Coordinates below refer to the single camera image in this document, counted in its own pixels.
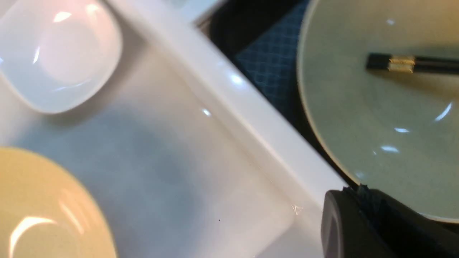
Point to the green-yellow noodle bowl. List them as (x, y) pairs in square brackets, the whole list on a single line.
[(392, 131)]

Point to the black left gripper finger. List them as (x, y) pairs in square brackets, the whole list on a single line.
[(367, 223)]

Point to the black serving tray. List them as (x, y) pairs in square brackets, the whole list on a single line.
[(261, 38)]

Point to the black chopsticks pair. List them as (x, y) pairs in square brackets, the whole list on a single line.
[(412, 64)]

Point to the yellow noodle bowl in tub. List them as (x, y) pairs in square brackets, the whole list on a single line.
[(48, 213)]

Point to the white square dish in tub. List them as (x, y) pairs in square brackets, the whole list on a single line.
[(56, 54)]

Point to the large white plastic tub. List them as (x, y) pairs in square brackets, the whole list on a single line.
[(184, 158)]

